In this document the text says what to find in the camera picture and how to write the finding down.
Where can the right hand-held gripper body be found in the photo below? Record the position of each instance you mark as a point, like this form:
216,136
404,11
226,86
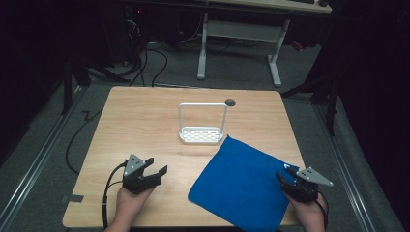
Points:
306,185

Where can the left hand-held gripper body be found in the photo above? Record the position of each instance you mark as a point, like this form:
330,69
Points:
137,176

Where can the blue cloth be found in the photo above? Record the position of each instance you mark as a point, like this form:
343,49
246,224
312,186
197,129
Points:
241,183

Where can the white towel rack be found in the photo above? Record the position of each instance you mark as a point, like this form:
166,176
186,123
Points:
201,129

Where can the person's right hand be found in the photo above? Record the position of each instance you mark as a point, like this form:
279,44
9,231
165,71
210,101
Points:
306,212

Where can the person's left hand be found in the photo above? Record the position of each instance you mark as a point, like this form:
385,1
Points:
130,203

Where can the grey tape piece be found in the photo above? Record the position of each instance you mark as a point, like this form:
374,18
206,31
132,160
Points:
72,198

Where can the black metal stand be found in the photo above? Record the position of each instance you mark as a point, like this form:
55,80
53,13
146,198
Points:
77,77
322,93

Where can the dark round table hole cover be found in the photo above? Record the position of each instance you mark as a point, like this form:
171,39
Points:
230,102

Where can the white desk frame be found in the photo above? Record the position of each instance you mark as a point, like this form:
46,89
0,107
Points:
240,42

